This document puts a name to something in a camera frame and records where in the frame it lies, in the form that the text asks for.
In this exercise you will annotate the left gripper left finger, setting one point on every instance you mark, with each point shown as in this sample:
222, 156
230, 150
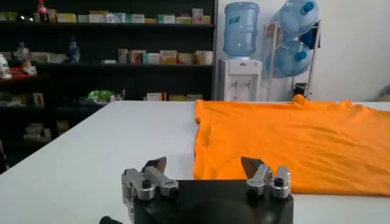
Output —
152, 179

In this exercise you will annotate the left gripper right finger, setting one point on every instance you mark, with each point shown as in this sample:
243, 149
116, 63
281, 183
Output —
262, 176

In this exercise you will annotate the orange t-shirt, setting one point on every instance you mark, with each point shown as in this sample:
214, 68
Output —
289, 146

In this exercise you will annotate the green and white helmet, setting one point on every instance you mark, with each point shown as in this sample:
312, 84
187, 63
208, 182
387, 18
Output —
102, 95

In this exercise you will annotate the white water dispenser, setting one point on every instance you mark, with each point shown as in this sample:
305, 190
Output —
240, 79

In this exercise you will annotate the black shelf unit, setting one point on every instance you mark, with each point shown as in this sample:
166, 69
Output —
106, 79

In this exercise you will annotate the orange yellow medicine box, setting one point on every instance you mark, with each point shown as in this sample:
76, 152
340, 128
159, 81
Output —
168, 57

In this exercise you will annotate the white metal jug rack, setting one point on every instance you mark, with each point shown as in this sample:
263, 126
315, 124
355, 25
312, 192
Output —
314, 61

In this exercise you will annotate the upright blue water jug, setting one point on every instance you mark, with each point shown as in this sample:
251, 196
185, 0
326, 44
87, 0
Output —
240, 30

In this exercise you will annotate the blue plastic bottle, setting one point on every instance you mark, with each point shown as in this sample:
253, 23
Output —
74, 51

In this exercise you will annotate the tall colourful carton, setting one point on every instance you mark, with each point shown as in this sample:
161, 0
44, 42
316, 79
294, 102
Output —
197, 16

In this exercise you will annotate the yellow green medicine box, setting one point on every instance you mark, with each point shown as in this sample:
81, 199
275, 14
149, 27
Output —
66, 18

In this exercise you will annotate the cola bottle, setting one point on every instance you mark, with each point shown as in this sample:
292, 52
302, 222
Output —
43, 12

